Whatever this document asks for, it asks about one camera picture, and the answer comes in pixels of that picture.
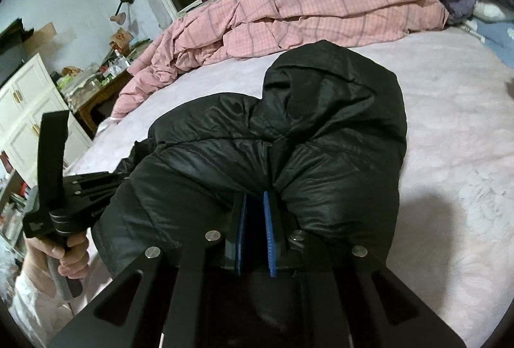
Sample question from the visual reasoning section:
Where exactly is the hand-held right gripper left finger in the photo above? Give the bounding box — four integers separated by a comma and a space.
50, 193, 247, 348

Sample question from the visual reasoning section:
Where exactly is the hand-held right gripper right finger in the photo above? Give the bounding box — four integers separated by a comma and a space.
263, 191, 466, 348

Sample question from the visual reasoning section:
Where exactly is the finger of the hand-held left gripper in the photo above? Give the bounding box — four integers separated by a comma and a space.
64, 170, 134, 209

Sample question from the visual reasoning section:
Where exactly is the black puffer jacket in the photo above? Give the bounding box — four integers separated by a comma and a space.
92, 40, 408, 284

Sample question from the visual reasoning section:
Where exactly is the person's left forearm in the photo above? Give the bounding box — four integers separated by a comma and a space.
10, 248, 115, 348

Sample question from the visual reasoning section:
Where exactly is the person's left hand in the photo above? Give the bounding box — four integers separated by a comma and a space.
35, 227, 90, 281

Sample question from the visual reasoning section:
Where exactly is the cluttered bookshelf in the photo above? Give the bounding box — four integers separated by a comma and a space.
0, 151, 37, 252

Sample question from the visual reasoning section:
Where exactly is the white drawer cabinet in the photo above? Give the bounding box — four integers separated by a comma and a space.
0, 53, 92, 188

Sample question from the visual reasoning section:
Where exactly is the brown wooden table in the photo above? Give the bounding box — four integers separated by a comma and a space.
76, 71, 133, 138

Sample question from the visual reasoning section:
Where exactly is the cluttered wooden side table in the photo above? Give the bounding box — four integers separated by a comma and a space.
56, 47, 153, 100

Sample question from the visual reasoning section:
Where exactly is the black television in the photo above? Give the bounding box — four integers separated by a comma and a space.
0, 19, 31, 86

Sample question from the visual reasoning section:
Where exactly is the cardboard box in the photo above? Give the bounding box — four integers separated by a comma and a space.
22, 22, 57, 57

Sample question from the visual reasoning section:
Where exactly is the red printed carton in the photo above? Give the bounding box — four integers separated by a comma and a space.
111, 28, 135, 52

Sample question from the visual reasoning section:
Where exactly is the pink desk lamp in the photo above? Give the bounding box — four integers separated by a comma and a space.
110, 0, 135, 23

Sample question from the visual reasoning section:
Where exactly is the blue floral pillow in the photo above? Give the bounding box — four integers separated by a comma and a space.
462, 17, 514, 70

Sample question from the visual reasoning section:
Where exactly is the white pillow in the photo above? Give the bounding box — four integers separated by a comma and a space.
472, 0, 507, 20

